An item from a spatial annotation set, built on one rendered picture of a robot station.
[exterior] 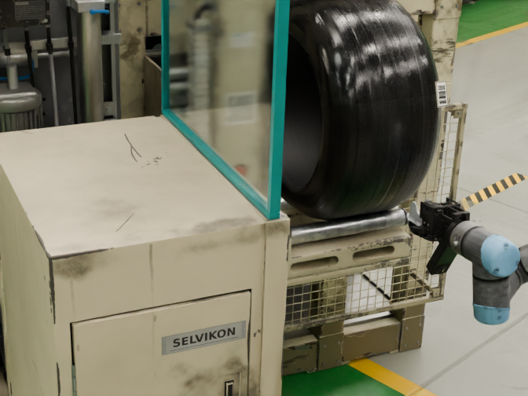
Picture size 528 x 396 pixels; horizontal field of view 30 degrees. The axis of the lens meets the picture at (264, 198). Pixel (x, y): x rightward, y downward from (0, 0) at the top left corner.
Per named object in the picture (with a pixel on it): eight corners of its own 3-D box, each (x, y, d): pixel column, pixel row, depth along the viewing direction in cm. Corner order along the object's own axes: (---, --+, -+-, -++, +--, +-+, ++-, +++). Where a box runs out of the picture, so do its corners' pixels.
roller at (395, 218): (274, 232, 240) (280, 249, 239) (280, 225, 236) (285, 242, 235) (397, 212, 254) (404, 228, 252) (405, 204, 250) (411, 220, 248)
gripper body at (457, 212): (446, 196, 220) (478, 211, 210) (445, 232, 223) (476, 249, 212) (417, 200, 217) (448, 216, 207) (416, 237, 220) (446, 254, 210)
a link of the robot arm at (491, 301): (520, 307, 211) (520, 260, 207) (504, 330, 202) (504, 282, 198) (484, 302, 215) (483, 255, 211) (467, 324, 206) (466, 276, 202)
